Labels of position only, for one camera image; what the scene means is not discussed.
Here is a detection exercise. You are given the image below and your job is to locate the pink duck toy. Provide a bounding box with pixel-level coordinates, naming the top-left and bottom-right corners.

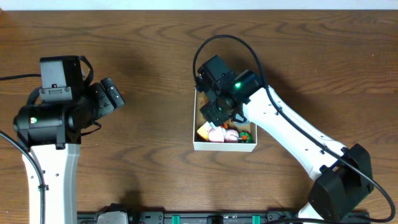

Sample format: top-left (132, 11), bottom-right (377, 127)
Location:
top-left (208, 126), bottom-right (239, 143)

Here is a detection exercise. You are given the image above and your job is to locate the colourful puzzle cube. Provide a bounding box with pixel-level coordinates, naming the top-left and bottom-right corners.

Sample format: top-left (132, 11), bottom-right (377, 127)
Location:
top-left (197, 122), bottom-right (211, 141)

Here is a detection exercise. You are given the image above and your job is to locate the yellow grey toy truck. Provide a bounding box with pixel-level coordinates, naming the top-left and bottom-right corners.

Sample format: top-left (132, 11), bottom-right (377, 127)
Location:
top-left (234, 121), bottom-right (250, 126)

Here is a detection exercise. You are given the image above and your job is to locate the green round spinner toy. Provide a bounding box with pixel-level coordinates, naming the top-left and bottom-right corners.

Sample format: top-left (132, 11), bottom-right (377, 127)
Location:
top-left (239, 131), bottom-right (252, 144)

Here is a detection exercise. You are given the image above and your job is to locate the brown plush toy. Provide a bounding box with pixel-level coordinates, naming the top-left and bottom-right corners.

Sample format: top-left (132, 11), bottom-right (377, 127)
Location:
top-left (198, 96), bottom-right (209, 107)

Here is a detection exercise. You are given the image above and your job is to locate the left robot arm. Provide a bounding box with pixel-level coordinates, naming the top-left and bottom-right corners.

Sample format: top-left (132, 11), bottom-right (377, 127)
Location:
top-left (14, 55), bottom-right (125, 223)

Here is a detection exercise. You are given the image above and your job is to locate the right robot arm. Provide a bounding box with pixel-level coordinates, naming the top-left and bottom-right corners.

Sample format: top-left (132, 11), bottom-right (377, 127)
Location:
top-left (195, 68), bottom-right (374, 223)

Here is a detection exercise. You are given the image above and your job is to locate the white cardboard box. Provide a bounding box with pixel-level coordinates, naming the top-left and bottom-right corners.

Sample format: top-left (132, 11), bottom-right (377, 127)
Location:
top-left (193, 91), bottom-right (257, 152)

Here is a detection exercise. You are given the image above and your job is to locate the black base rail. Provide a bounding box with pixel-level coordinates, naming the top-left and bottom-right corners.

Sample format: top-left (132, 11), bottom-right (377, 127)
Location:
top-left (77, 203), bottom-right (306, 224)

